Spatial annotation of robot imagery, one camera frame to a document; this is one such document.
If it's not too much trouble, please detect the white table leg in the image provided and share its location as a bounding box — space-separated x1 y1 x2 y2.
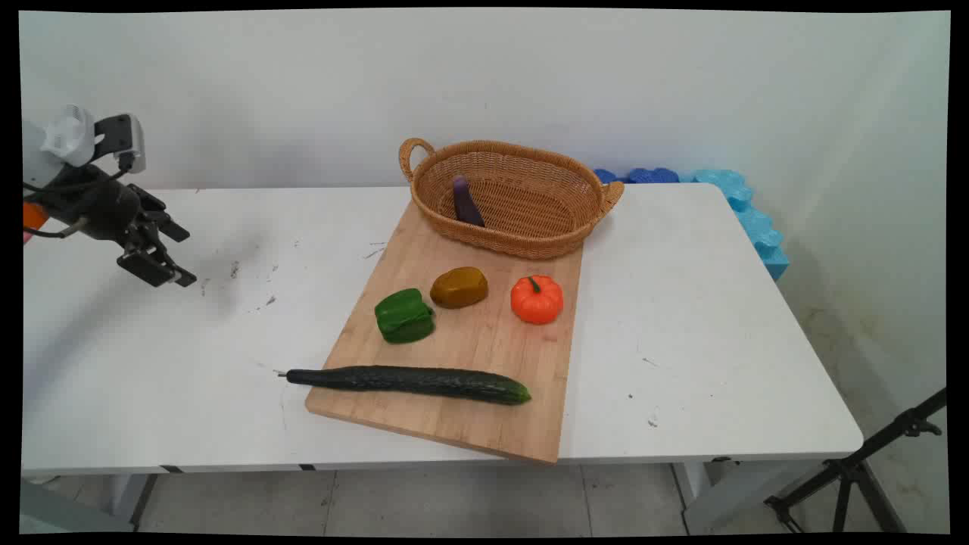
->
671 459 803 535

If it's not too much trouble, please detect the oval wicker basket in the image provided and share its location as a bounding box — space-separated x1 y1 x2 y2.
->
398 137 626 262

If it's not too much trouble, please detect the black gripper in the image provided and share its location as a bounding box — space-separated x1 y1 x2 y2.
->
44 167 198 289

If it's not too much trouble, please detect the purple toy eggplant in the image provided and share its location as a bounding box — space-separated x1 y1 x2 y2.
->
452 176 486 229

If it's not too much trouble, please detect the white perforated camera mount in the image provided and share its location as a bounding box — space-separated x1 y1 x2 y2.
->
41 104 97 168

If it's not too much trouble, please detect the black tripod stand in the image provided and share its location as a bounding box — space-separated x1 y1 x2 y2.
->
763 386 949 534

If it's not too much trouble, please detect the wooden cutting board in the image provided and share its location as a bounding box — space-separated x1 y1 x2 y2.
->
304 198 584 466

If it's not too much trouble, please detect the green toy bell pepper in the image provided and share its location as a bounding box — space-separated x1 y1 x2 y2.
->
374 288 437 345

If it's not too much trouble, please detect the long dark green cucumber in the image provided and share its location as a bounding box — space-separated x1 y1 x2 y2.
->
277 366 533 406

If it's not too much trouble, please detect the dark blue foam piece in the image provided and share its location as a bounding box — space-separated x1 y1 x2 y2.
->
593 167 681 185

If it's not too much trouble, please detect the orange toy pumpkin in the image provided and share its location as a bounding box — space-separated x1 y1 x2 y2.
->
509 274 566 326

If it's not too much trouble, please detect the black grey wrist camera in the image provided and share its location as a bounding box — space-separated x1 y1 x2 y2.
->
94 113 147 175

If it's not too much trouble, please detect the light blue foam piece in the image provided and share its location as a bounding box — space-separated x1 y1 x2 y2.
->
679 168 791 282

